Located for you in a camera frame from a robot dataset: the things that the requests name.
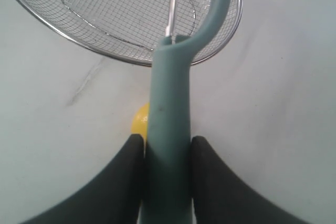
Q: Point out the oval metal wire basket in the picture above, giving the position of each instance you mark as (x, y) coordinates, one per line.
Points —
(129, 30)

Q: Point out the teal handled peeler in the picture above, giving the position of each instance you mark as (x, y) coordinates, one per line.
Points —
(167, 196)

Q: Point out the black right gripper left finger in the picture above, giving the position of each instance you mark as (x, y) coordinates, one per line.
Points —
(113, 196)

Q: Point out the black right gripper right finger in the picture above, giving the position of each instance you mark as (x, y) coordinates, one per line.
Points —
(220, 196)

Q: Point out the yellow lemon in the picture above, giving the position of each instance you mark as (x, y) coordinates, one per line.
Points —
(139, 123)

